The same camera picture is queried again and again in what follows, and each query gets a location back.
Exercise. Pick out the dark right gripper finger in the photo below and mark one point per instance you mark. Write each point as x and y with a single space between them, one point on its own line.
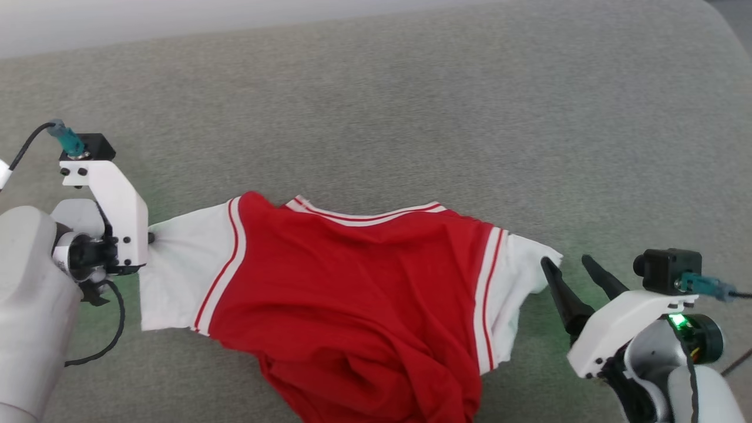
567 299
605 281

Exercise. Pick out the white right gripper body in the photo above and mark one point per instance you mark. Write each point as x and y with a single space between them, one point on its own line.
611 329

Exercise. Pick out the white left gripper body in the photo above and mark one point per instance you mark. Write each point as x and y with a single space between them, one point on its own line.
126 223

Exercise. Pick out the red and white shirt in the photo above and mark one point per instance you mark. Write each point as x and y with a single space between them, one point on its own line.
352 282

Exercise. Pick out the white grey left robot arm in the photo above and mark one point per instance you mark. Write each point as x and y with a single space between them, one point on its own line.
29 294

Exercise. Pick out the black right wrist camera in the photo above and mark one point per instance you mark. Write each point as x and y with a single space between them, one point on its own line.
667 270

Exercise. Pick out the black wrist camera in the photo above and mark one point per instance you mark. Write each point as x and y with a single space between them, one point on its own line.
667 270
97 147

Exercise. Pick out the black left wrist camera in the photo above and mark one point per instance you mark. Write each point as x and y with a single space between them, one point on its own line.
97 147

